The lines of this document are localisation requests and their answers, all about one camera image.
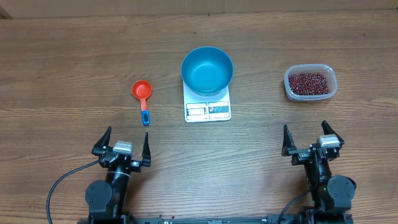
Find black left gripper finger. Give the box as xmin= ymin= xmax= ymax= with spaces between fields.
xmin=91 ymin=126 xmax=112 ymax=156
xmin=142 ymin=132 xmax=151 ymax=167

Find clear plastic container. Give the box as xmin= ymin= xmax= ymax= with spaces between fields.
xmin=284 ymin=64 xmax=338 ymax=101

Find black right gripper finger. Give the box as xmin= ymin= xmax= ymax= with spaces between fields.
xmin=322 ymin=120 xmax=345 ymax=146
xmin=281 ymin=124 xmax=296 ymax=157

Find blue plastic bowl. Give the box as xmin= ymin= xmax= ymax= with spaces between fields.
xmin=180 ymin=46 xmax=234 ymax=96

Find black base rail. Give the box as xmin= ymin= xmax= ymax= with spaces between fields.
xmin=77 ymin=214 xmax=354 ymax=224

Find orange scoop with blue handle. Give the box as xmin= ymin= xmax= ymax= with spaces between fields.
xmin=132 ymin=80 xmax=152 ymax=126

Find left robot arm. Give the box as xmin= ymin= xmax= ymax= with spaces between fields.
xmin=85 ymin=127 xmax=151 ymax=223

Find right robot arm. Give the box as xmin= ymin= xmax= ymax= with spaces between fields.
xmin=277 ymin=120 xmax=356 ymax=223

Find white digital kitchen scale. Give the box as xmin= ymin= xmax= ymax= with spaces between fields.
xmin=183 ymin=83 xmax=231 ymax=123

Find red beans in container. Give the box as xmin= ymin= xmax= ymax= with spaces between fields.
xmin=288 ymin=73 xmax=330 ymax=95

